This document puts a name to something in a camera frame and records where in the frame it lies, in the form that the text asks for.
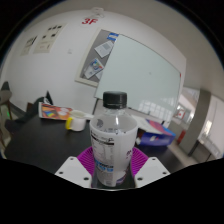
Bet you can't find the blue and purple cardboard box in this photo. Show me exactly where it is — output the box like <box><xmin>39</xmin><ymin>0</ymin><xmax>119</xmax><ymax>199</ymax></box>
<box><xmin>134</xmin><ymin>119</ymin><xmax>177</xmax><ymax>148</ymax></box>

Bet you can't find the black office chair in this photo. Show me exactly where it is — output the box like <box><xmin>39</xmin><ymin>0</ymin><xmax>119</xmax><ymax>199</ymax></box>
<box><xmin>4</xmin><ymin>90</ymin><xmax>54</xmax><ymax>134</ymax></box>

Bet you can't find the red and white wall sign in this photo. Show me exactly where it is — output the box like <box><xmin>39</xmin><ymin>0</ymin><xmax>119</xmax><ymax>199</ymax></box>
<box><xmin>175</xmin><ymin>108</ymin><xmax>186</xmax><ymax>120</ymax></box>

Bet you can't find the large wall whiteboard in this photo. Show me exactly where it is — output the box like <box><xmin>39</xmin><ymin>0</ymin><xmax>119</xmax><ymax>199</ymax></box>
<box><xmin>94</xmin><ymin>33</ymin><xmax>183</xmax><ymax>124</ymax></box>

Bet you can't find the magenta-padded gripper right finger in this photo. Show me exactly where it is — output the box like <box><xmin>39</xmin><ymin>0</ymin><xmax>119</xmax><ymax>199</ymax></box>
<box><xmin>128</xmin><ymin>147</ymin><xmax>171</xmax><ymax>189</ymax></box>

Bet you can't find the colourful printed book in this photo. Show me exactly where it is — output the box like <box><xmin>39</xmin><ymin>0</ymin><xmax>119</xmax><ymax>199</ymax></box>
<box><xmin>38</xmin><ymin>101</ymin><xmax>74</xmax><ymax>122</ymax></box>

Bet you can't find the small flat white box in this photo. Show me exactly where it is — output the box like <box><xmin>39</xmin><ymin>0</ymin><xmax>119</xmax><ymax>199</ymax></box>
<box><xmin>83</xmin><ymin>112</ymin><xmax>96</xmax><ymax>121</ymax></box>

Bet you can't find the white mug with yellow handle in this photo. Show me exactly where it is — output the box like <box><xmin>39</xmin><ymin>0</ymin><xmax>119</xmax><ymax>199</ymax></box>
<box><xmin>65</xmin><ymin>109</ymin><xmax>88</xmax><ymax>132</ymax></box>

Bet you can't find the red wall floor sign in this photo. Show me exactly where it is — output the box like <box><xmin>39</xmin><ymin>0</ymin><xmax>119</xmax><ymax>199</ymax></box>
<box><xmin>81</xmin><ymin>17</ymin><xmax>99</xmax><ymax>26</ymax></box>

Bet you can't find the clear white-labelled drink bottle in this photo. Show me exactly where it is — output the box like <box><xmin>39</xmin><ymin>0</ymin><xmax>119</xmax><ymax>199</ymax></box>
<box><xmin>89</xmin><ymin>91</ymin><xmax>139</xmax><ymax>188</ymax></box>

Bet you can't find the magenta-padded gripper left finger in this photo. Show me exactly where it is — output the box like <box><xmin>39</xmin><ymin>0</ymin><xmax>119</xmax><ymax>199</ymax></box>
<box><xmin>54</xmin><ymin>146</ymin><xmax>98</xmax><ymax>189</ymax></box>

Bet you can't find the small white wall poster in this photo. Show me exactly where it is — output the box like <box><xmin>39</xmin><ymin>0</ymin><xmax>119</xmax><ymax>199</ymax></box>
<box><xmin>20</xmin><ymin>35</ymin><xmax>38</xmax><ymax>57</ymax></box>

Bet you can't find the large white wall poster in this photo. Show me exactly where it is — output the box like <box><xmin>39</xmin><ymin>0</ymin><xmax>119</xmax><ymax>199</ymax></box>
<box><xmin>33</xmin><ymin>23</ymin><xmax>67</xmax><ymax>54</ymax></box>

